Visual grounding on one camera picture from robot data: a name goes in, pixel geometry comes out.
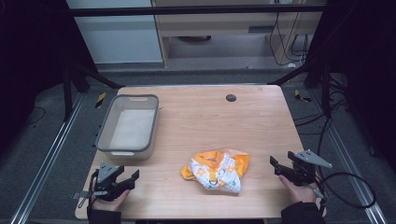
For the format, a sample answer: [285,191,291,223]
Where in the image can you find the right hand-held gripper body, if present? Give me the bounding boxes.
[288,149,333,188]

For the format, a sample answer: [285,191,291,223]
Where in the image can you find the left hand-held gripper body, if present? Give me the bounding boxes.
[92,161,127,202]

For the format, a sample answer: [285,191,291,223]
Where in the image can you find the orange white floral pet dress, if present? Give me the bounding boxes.
[180,148,251,194]

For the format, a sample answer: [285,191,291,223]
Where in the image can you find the person's left hand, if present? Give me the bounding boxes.
[91,189,132,213]

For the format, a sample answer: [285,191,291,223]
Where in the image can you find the person's right hand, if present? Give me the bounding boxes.
[277,174,328,218]

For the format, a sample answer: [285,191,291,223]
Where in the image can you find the grey tape mark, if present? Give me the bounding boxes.
[71,191,93,201]

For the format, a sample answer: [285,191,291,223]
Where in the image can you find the white basin with grey rim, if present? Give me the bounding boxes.
[94,93,160,161]

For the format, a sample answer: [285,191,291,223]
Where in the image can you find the black yellow striped tape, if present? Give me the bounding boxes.
[94,91,107,109]
[293,89,312,104]

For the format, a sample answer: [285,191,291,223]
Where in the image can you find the black metal stand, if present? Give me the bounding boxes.
[268,59,332,119]
[61,60,124,123]

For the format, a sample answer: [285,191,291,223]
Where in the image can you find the white cabinet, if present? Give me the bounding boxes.
[65,0,164,65]

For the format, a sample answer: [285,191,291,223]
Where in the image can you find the light wooden desk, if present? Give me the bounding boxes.
[150,0,328,69]

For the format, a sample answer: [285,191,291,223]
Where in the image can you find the black horizontal bar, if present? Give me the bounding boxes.
[66,4,328,18]

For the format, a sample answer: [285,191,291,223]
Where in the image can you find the right hand-held gripper black cable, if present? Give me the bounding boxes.
[310,174,332,208]

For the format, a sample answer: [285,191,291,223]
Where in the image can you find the aluminium floor rail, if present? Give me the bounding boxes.
[306,88,389,224]
[8,92,86,224]

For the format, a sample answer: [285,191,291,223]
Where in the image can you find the black looped floor cable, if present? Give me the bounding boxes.
[316,115,377,210]

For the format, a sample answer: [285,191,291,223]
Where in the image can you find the bundle of black floor cables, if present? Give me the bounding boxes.
[293,73,351,136]

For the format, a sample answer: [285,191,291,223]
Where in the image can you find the thin black floor cable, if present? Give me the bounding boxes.
[23,106,47,126]

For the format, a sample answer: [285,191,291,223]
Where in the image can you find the hanging black desk cables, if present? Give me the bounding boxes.
[268,11,310,67]

